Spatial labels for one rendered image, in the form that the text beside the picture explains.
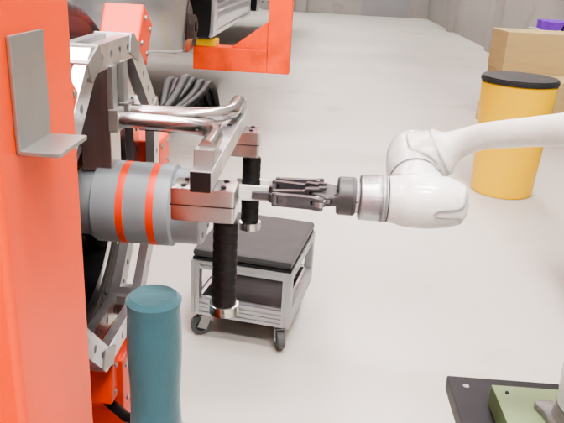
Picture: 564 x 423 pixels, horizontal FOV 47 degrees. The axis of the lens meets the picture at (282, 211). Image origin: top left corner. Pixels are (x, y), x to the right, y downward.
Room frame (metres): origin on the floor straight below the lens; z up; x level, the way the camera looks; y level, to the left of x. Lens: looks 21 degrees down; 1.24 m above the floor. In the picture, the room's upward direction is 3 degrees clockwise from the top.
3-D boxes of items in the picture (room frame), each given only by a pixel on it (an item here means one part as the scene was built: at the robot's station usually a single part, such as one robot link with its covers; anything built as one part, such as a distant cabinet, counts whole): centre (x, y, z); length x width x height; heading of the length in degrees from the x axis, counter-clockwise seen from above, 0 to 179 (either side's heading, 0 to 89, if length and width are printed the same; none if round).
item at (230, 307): (0.87, 0.08, 0.83); 0.04 x 0.04 x 0.16
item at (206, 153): (0.95, 0.19, 1.03); 0.19 x 0.18 x 0.11; 87
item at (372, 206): (1.20, -0.17, 0.83); 0.09 x 0.06 x 0.09; 177
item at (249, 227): (1.21, 0.06, 0.83); 0.04 x 0.04 x 0.16
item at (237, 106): (1.15, 0.18, 1.03); 0.19 x 0.18 x 0.11; 87
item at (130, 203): (1.05, 0.23, 0.85); 0.21 x 0.14 x 0.14; 87
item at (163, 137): (1.37, 0.30, 0.85); 0.09 x 0.08 x 0.07; 177
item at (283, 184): (1.23, -0.03, 0.83); 0.11 x 0.01 x 0.04; 76
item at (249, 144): (1.21, 0.09, 0.93); 0.09 x 0.05 x 0.05; 87
